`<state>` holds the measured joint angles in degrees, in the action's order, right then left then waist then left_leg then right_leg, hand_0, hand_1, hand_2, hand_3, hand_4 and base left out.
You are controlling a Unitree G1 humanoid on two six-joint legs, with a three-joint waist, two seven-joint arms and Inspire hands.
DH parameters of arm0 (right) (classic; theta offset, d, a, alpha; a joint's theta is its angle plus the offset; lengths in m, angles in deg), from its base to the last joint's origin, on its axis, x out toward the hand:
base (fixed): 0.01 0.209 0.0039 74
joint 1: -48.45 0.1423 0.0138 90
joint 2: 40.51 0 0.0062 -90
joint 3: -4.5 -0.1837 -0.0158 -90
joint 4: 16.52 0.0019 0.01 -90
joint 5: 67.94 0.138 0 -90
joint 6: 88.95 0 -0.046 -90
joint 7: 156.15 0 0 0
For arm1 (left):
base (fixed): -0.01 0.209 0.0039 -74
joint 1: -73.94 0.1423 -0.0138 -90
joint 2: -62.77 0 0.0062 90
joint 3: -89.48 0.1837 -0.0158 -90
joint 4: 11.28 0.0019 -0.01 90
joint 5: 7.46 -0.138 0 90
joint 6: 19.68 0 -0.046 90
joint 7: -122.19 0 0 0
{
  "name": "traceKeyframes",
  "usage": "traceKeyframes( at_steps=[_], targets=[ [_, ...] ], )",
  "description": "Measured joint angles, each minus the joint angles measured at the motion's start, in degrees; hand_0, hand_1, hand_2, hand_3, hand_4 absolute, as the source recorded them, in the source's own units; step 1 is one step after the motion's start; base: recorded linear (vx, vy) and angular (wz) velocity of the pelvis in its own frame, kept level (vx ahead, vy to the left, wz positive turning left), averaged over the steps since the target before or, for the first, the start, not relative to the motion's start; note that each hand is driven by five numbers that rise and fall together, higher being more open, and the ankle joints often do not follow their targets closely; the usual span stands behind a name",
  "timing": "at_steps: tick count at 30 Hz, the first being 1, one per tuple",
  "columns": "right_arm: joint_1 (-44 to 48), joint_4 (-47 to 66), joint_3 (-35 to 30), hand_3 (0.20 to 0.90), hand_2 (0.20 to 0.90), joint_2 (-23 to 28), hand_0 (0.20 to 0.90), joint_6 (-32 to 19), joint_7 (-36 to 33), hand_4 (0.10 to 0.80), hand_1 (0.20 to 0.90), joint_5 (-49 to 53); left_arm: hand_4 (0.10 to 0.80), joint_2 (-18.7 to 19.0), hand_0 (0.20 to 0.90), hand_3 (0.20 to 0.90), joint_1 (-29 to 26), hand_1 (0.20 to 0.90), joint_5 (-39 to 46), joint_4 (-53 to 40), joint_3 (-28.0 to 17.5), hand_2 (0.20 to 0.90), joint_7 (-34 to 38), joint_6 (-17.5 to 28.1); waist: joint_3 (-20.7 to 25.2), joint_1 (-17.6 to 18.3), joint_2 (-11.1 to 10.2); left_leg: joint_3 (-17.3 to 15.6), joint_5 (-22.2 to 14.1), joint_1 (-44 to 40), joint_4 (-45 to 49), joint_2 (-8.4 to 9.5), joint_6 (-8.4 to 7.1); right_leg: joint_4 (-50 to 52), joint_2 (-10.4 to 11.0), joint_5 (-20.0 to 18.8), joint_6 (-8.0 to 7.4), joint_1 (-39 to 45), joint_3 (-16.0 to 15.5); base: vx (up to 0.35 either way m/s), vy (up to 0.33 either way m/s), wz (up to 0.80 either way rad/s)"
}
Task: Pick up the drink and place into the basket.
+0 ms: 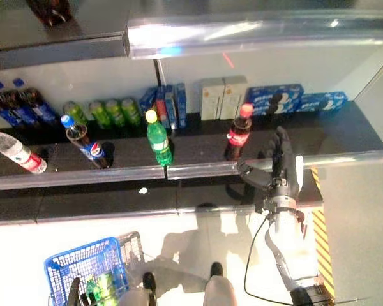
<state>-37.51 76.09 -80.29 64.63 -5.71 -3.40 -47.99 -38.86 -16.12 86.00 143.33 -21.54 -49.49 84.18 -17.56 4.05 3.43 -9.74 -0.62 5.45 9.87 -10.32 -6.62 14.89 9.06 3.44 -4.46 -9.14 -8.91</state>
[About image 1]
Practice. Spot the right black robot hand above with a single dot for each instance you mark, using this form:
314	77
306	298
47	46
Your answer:
282	178

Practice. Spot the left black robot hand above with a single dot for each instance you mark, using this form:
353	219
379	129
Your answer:
74	296

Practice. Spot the blue plastic shopping basket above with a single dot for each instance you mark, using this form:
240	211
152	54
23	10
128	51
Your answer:
60	264

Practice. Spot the cola bottle red label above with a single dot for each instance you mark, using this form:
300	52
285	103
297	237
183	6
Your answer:
239	134

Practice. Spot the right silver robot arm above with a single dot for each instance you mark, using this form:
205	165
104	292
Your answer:
290	242

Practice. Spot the long blue cookie box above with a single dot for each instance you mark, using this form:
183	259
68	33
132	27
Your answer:
322	102
268	99

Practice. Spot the white paper scrap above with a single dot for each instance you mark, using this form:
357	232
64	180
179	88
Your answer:
143	190

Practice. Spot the right silver robot leg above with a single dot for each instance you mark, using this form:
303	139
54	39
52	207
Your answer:
218	290

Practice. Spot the water bottle red label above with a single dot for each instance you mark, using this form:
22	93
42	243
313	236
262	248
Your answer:
19	153

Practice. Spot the black shelf upright post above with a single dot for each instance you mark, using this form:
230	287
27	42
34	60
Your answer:
159	73

